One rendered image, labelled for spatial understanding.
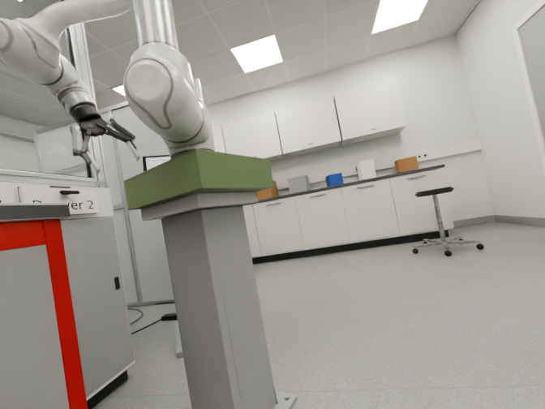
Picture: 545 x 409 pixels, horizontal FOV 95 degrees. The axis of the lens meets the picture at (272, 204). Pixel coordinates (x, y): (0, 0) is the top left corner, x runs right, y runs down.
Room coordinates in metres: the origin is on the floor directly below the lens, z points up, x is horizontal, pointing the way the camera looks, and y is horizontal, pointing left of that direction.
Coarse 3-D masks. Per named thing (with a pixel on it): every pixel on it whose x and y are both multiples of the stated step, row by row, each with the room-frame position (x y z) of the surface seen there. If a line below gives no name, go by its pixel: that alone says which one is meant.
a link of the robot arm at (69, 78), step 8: (64, 64) 0.76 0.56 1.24; (64, 72) 0.76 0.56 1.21; (72, 72) 0.79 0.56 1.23; (56, 80) 0.75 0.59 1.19; (64, 80) 0.77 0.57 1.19; (72, 80) 0.79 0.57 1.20; (80, 80) 0.82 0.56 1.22; (48, 88) 0.77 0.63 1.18; (56, 88) 0.77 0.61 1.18; (64, 88) 0.78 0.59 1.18; (56, 96) 0.79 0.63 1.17
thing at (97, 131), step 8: (72, 112) 0.80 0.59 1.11; (80, 112) 0.80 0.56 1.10; (88, 112) 0.81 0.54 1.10; (96, 112) 0.83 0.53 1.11; (80, 120) 0.81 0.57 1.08; (88, 120) 0.82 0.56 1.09; (96, 120) 0.84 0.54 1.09; (104, 120) 0.86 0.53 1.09; (80, 128) 0.81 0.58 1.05; (96, 128) 0.83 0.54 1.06; (96, 136) 0.84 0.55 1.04
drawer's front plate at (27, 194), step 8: (24, 192) 0.90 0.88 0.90; (32, 192) 0.93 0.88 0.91; (40, 192) 0.95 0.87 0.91; (48, 192) 0.98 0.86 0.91; (56, 192) 1.01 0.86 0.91; (80, 192) 1.10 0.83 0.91; (88, 192) 1.14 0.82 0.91; (96, 192) 1.17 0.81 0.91; (24, 200) 0.90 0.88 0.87; (40, 200) 0.95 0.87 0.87; (48, 200) 0.97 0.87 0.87; (56, 200) 1.00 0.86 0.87; (64, 200) 1.03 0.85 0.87; (72, 200) 1.06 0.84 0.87; (80, 200) 1.10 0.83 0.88; (96, 200) 1.17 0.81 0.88; (96, 208) 1.16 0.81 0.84
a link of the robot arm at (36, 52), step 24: (72, 0) 0.69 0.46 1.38; (96, 0) 0.74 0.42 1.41; (120, 0) 0.79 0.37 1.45; (0, 24) 0.58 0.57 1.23; (24, 24) 0.63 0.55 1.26; (48, 24) 0.66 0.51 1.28; (72, 24) 0.71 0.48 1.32; (0, 48) 0.59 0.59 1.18; (24, 48) 0.62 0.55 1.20; (48, 48) 0.66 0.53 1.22; (24, 72) 0.67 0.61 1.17; (48, 72) 0.70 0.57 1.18
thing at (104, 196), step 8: (0, 184) 0.86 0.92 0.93; (8, 184) 0.88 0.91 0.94; (16, 184) 0.90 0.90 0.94; (24, 184) 0.92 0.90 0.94; (32, 184) 0.95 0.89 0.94; (40, 184) 0.97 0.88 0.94; (48, 184) 1.00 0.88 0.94; (16, 192) 0.90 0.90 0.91; (104, 192) 1.23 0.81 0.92; (16, 200) 0.89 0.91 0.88; (104, 200) 1.23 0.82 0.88; (104, 208) 1.22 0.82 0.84; (112, 208) 1.27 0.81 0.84; (72, 216) 1.07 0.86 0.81; (80, 216) 1.11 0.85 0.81; (88, 216) 1.14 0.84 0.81; (96, 216) 1.18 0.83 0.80; (104, 216) 1.22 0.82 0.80; (112, 216) 1.26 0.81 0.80
